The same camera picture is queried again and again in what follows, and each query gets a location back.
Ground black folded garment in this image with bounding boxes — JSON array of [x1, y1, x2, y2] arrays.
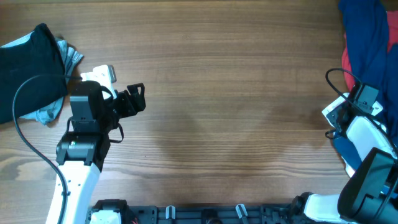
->
[[1, 23, 67, 124]]

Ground grey camouflage garment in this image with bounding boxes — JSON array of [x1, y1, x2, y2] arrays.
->
[[1, 32, 83, 125]]

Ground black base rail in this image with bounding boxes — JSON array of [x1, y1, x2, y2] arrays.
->
[[85, 199, 314, 224]]

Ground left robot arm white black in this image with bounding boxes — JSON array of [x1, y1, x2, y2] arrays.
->
[[46, 81, 146, 223]]

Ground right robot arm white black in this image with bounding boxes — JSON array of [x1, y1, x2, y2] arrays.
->
[[289, 83, 397, 223]]

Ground red t-shirt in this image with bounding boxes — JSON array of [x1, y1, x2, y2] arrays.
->
[[341, 11, 398, 90]]

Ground blue t-shirt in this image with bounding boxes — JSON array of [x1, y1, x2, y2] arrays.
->
[[333, 0, 398, 170]]

